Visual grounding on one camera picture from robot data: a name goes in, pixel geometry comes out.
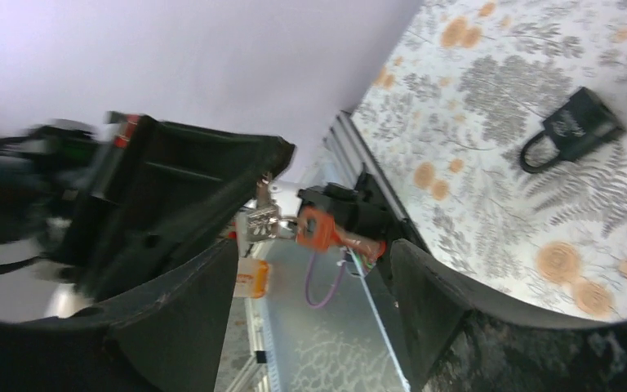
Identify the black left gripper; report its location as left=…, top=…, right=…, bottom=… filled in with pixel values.
left=0, top=111, right=296, bottom=301

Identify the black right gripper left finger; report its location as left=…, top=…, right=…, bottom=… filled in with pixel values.
left=0, top=239, right=238, bottom=391

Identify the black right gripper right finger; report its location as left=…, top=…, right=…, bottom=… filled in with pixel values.
left=389, top=239, right=627, bottom=391

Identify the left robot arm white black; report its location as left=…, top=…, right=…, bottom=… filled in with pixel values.
left=0, top=112, right=393, bottom=301

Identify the orange drink bottle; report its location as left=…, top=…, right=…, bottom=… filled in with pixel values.
left=233, top=257, right=270, bottom=299

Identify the black padlock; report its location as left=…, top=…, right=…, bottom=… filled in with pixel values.
left=518, top=87, right=626, bottom=174

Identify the floral table mat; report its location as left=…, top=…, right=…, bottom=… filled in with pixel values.
left=353, top=1, right=627, bottom=321

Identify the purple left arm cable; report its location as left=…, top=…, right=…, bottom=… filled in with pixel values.
left=305, top=251, right=347, bottom=310

